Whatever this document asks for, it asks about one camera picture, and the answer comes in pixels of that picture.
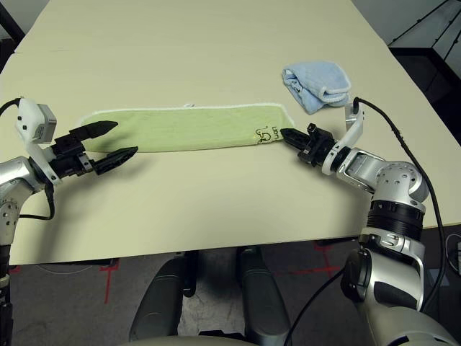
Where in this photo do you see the black tripod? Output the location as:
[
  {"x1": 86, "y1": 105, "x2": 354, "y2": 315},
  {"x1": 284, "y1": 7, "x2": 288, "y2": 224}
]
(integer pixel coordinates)
[{"x1": 394, "y1": 0, "x2": 461, "y2": 62}]

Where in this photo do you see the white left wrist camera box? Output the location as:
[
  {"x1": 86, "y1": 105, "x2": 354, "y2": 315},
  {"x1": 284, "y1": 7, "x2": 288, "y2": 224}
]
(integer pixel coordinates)
[{"x1": 14, "y1": 97, "x2": 61, "y2": 187}]

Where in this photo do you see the black vertical post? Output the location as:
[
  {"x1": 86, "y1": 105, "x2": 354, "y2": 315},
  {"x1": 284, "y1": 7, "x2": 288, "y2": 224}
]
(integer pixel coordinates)
[{"x1": 182, "y1": 252, "x2": 199, "y2": 298}]

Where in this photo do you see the side table with black frame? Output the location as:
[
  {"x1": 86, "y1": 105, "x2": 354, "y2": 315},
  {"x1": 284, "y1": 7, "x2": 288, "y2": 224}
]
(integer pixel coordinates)
[{"x1": 0, "y1": 5, "x2": 26, "y2": 40}]

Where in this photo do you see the red tape cross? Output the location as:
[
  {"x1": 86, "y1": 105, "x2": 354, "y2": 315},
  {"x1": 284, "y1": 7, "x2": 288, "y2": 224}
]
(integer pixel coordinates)
[{"x1": 287, "y1": 243, "x2": 342, "y2": 278}]

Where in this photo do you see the grey robot right leg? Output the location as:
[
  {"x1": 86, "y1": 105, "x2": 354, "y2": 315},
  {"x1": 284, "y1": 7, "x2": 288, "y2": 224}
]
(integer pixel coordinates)
[{"x1": 237, "y1": 248, "x2": 292, "y2": 346}]

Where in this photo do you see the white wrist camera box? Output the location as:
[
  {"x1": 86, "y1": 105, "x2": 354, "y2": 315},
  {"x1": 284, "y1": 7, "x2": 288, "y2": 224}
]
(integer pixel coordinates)
[
  {"x1": 14, "y1": 97, "x2": 61, "y2": 187},
  {"x1": 322, "y1": 102, "x2": 368, "y2": 177}
]

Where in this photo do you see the grey robot leg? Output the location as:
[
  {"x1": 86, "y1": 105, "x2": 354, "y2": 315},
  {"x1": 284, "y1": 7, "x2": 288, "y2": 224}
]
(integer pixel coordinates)
[
  {"x1": 129, "y1": 257, "x2": 188, "y2": 342},
  {"x1": 237, "y1": 248, "x2": 292, "y2": 346}
]

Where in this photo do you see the grey robot left leg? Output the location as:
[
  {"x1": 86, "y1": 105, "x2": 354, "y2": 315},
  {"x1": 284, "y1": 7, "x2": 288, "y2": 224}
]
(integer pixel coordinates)
[{"x1": 129, "y1": 257, "x2": 188, "y2": 342}]

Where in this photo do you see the beige robot torso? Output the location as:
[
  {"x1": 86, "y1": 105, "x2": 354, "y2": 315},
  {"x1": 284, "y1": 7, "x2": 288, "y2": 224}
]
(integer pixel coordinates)
[{"x1": 122, "y1": 334, "x2": 253, "y2": 346}]

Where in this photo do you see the black low cabinet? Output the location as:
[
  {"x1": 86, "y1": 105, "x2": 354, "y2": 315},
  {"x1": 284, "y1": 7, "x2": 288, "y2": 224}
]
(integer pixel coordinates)
[{"x1": 388, "y1": 45, "x2": 461, "y2": 120}]

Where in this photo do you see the folded light blue towel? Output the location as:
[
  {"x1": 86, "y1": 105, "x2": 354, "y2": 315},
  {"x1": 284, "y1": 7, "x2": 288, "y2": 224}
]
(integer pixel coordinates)
[{"x1": 280, "y1": 61, "x2": 352, "y2": 115}]

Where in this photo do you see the green towel with white trim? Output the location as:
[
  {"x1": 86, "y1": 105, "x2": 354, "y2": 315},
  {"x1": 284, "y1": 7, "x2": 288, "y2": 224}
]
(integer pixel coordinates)
[{"x1": 79, "y1": 102, "x2": 297, "y2": 154}]

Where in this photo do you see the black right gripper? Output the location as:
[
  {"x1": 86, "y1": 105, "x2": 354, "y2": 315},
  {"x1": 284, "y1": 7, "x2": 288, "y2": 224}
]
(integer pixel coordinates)
[{"x1": 280, "y1": 122, "x2": 338, "y2": 169}]

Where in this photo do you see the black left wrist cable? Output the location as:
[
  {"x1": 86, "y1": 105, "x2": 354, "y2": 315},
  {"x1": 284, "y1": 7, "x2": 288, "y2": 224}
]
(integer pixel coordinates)
[{"x1": 0, "y1": 96, "x2": 56, "y2": 221}]

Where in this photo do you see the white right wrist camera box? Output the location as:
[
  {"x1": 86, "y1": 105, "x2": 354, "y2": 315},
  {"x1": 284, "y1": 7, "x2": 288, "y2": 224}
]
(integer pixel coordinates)
[{"x1": 322, "y1": 102, "x2": 368, "y2": 177}]

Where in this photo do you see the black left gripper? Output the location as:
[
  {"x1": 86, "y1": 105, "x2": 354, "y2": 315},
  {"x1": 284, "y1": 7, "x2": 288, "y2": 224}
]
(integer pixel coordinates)
[{"x1": 46, "y1": 120, "x2": 140, "y2": 180}]

